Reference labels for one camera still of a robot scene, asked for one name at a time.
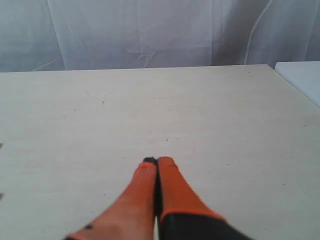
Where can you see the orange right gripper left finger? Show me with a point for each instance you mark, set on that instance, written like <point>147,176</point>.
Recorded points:
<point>132,215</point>

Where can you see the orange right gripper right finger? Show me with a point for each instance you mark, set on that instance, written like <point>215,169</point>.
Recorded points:
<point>184,216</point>

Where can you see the white side table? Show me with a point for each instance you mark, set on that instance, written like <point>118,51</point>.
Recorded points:
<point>304,76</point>

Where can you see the white backdrop cloth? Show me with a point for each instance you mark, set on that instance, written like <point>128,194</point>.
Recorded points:
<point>51,35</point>

